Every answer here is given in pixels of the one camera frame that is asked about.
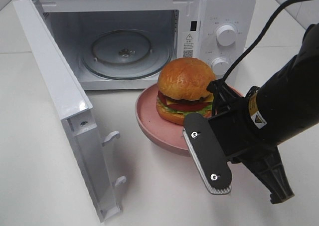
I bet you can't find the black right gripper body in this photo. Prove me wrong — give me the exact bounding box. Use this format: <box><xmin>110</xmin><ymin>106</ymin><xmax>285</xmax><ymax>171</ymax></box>
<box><xmin>207</xmin><ymin>86</ymin><xmax>277</xmax><ymax>164</ymax></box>

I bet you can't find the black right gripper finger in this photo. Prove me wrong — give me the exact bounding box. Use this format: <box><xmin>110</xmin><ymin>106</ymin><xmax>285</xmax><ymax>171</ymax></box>
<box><xmin>207</xmin><ymin>79</ymin><xmax>246</xmax><ymax>116</ymax></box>
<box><xmin>239</xmin><ymin>147</ymin><xmax>294</xmax><ymax>204</ymax></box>

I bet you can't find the burger with cheese and lettuce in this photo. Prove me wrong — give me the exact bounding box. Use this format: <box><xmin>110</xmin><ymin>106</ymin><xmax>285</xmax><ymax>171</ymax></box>
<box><xmin>156</xmin><ymin>57</ymin><xmax>217</xmax><ymax>125</ymax></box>

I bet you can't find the white microwave door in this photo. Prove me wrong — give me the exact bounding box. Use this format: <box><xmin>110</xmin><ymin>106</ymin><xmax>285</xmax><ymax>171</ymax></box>
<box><xmin>13</xmin><ymin>0</ymin><xmax>126</xmax><ymax>222</ymax></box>

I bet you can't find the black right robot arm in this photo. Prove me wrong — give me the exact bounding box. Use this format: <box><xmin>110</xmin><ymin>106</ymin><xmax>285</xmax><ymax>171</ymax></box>
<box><xmin>209</xmin><ymin>24</ymin><xmax>319</xmax><ymax>204</ymax></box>

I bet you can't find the upper white power knob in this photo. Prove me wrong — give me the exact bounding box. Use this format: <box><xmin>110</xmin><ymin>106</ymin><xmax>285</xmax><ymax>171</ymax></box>
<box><xmin>216</xmin><ymin>24</ymin><xmax>237</xmax><ymax>46</ymax></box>

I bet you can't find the glass microwave turntable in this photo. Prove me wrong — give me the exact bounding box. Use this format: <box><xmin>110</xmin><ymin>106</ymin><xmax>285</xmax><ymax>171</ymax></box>
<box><xmin>82</xmin><ymin>29</ymin><xmax>172</xmax><ymax>80</ymax></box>

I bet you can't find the white microwave oven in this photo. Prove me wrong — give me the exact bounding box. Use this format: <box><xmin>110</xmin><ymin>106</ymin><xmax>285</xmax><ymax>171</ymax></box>
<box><xmin>38</xmin><ymin>0</ymin><xmax>255</xmax><ymax>90</ymax></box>

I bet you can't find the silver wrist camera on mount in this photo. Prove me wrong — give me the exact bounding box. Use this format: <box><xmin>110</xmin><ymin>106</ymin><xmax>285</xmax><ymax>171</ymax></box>
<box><xmin>182</xmin><ymin>113</ymin><xmax>232</xmax><ymax>195</ymax></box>

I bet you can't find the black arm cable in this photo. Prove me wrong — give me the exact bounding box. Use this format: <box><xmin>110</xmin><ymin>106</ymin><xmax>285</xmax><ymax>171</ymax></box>
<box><xmin>220</xmin><ymin>0</ymin><xmax>319</xmax><ymax>83</ymax></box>

